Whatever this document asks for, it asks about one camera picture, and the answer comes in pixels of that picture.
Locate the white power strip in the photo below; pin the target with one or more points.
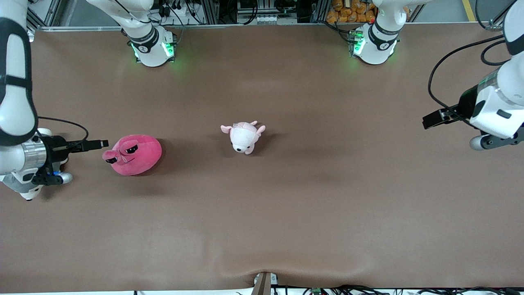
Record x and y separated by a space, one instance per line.
268 19

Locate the pile of orange bread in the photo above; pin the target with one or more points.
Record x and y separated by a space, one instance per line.
352 11

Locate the pale pink white plush toy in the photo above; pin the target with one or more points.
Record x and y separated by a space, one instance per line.
242 139

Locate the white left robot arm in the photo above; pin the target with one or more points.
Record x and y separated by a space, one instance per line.
503 90

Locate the grey husky plush toy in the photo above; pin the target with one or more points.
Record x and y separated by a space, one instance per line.
24 190

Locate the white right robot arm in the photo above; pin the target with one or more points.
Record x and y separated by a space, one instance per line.
16 102

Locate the aluminium table edge rail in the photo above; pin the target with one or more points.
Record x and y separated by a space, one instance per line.
245 26

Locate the metal table edge bracket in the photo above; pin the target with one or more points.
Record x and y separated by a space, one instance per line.
263 284

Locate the pink round plush toy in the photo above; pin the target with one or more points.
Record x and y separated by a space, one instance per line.
137 157

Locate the aluminium corner bracket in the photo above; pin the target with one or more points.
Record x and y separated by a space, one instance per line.
495 25

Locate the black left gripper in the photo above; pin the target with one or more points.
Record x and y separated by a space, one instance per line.
465 104

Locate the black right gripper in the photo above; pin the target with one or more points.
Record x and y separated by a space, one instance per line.
52 148

